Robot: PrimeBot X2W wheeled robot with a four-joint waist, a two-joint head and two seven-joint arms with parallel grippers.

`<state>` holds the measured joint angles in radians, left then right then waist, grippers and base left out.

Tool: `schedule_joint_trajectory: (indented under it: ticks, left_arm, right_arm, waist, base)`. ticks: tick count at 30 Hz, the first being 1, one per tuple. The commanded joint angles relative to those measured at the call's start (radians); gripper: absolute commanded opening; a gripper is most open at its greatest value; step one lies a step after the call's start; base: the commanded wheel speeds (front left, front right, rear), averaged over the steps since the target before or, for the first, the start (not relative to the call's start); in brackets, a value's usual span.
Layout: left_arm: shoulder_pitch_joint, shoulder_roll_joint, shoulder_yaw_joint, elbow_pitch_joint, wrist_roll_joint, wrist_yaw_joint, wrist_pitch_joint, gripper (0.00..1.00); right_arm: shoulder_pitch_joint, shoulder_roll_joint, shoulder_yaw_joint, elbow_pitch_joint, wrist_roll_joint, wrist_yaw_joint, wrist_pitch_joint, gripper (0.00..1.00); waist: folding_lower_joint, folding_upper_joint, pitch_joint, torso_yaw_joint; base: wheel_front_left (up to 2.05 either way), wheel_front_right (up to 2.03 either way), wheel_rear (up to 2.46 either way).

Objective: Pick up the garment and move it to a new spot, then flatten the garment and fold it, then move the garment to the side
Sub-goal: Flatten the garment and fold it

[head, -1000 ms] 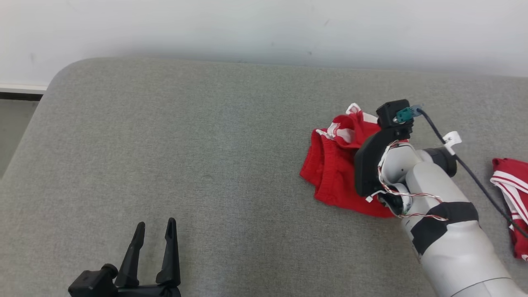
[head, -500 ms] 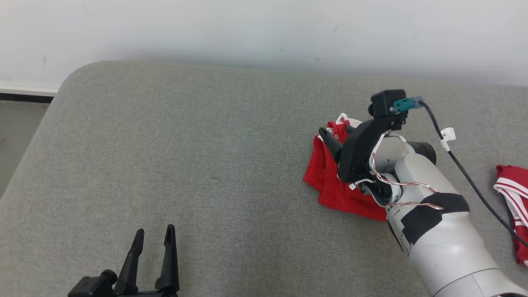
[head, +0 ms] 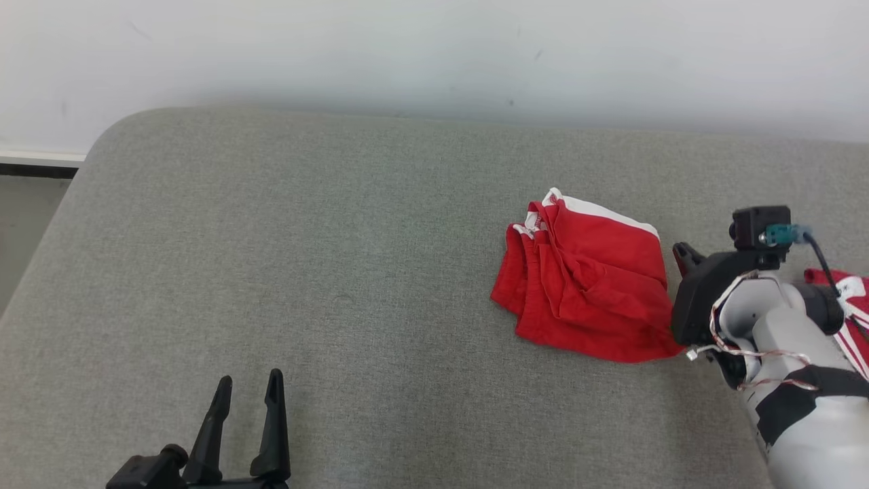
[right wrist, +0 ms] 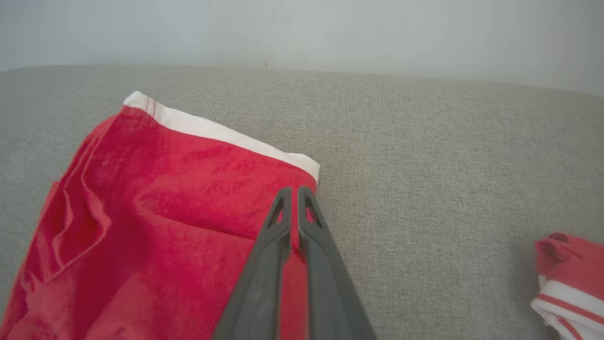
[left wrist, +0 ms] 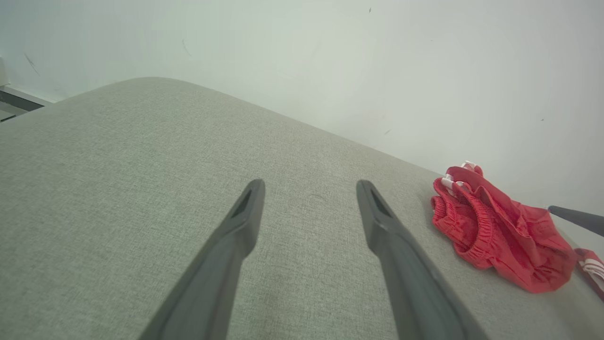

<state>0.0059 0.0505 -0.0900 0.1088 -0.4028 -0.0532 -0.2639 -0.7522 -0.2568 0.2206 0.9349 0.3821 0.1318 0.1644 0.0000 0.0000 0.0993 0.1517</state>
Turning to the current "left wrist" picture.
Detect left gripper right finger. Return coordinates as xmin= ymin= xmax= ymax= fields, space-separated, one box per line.
xmin=356 ymin=179 xmax=487 ymax=340

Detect red basketball jersey white sleeves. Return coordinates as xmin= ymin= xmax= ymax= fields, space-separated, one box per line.
xmin=575 ymin=248 xmax=604 ymax=301

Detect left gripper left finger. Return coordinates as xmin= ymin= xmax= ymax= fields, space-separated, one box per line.
xmin=139 ymin=178 xmax=266 ymax=340

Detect red shorts white stripe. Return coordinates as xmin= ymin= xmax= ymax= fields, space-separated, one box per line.
xmin=430 ymin=161 xmax=579 ymax=294

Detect grey fabric sofa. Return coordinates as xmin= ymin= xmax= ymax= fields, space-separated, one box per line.
xmin=0 ymin=77 xmax=604 ymax=340

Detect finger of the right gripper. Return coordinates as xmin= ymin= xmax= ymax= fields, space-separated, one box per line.
xmin=547 ymin=205 xmax=604 ymax=237

